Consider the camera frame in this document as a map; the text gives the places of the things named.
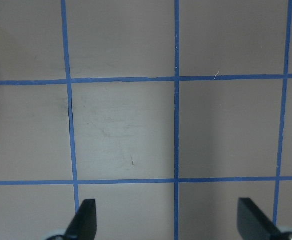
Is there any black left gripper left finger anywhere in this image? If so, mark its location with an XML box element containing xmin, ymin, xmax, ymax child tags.
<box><xmin>63</xmin><ymin>199</ymin><xmax>97</xmax><ymax>240</ymax></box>

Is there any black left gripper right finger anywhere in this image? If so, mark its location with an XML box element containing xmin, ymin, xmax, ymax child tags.
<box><xmin>237</xmin><ymin>198</ymin><xmax>283</xmax><ymax>240</ymax></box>

